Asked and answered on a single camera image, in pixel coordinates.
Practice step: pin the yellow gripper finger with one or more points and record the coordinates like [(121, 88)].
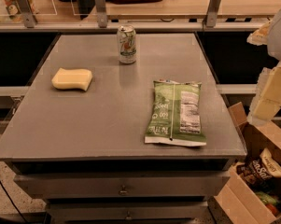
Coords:
[(259, 37), (267, 101)]

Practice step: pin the green jalapeno chip bag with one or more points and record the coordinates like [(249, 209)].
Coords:
[(175, 117)]

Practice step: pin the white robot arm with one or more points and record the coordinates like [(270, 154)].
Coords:
[(274, 37)]

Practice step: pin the dark sea salt chip bag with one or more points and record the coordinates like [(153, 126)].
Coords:
[(257, 171)]

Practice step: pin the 7up soda can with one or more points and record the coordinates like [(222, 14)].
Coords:
[(126, 36)]

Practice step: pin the green snack pack in box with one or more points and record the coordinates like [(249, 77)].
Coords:
[(269, 201)]

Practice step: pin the upper grey drawer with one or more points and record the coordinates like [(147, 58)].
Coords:
[(122, 185)]

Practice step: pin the grey drawer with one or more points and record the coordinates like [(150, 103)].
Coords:
[(122, 185), (126, 211)]

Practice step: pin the cardboard box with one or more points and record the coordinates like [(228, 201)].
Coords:
[(239, 200)]

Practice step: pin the yellow sponge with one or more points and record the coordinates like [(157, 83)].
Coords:
[(72, 79)]

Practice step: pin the lower grey drawer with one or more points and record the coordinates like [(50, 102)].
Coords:
[(126, 211)]

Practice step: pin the right metal bracket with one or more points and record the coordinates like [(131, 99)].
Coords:
[(212, 13)]

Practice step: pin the metal bracket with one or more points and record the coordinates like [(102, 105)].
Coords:
[(212, 13), (102, 19), (27, 13)]

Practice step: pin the middle metal bracket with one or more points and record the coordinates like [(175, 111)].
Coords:
[(102, 19)]

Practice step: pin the left metal bracket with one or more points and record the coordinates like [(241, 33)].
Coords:
[(27, 13)]

